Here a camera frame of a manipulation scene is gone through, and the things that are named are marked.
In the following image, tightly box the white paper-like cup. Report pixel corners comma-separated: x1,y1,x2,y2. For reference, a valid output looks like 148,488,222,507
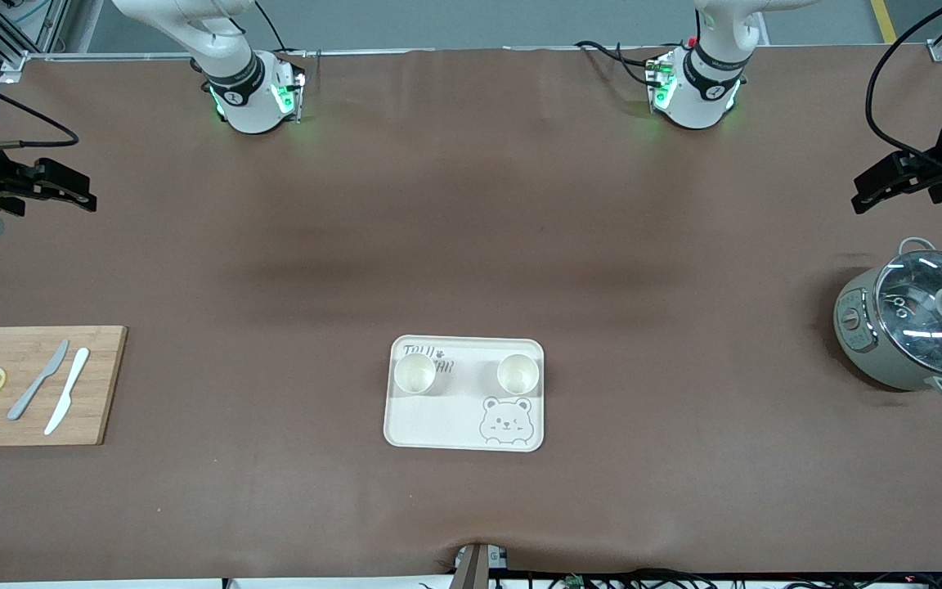
393,352,437,396
496,352,541,397

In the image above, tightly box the grey-green electric pot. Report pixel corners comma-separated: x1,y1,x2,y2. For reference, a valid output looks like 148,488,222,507
833,237,942,401

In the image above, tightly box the grey plastic knife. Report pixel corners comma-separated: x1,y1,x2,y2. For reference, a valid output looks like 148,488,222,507
7,339,70,422

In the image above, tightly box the bamboo cutting board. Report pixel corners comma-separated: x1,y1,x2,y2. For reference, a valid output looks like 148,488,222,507
0,326,128,447

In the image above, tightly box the white plastic knife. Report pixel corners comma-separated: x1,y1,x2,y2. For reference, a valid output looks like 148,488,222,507
43,347,91,436

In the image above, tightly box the brown table cover sheet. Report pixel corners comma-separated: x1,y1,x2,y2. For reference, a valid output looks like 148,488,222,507
0,45,942,583

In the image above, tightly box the cream bear print tray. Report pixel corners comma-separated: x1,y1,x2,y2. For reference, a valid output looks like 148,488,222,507
383,335,545,453

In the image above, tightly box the metal table clamp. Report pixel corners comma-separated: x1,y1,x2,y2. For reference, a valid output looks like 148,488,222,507
453,542,509,589

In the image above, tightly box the black right base cable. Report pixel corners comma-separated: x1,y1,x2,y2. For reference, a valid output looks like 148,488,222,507
254,0,308,58

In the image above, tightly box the black base cable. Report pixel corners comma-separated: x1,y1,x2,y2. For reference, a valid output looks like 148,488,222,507
254,0,308,58
574,39,672,89

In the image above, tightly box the black left base cable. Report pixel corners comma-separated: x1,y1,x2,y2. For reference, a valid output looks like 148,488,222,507
574,39,672,89

